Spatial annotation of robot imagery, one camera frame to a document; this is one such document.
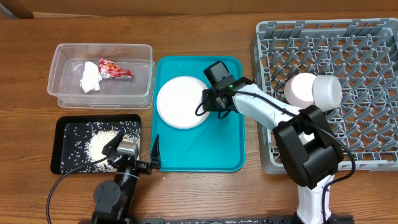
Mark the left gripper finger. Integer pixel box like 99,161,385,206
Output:
150,134,161,170
101,131,124,156

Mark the pile of rice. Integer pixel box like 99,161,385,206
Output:
57,121,141,174

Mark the large white plate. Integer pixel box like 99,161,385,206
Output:
156,76,209,129

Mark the white napkin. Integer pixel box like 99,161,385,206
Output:
80,62,102,93

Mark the red ketchup packet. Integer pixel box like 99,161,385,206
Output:
99,58,133,79

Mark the pink white bowl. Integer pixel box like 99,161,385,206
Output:
284,73,316,108

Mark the grey bowl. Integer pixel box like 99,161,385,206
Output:
313,75,342,112

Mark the small white cup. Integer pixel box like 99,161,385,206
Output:
299,133,314,144

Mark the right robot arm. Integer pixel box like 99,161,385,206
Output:
199,75,344,223

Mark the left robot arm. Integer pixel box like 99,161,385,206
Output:
91,131,161,223

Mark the grey dishwasher rack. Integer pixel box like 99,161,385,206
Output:
250,18,397,172

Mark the black tray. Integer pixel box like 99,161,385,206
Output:
50,114,141,174

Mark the teal serving tray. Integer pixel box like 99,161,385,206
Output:
151,55,246,172

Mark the clear plastic bin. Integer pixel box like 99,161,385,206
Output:
47,43,155,110

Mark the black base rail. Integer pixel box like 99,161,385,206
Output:
133,215,355,224

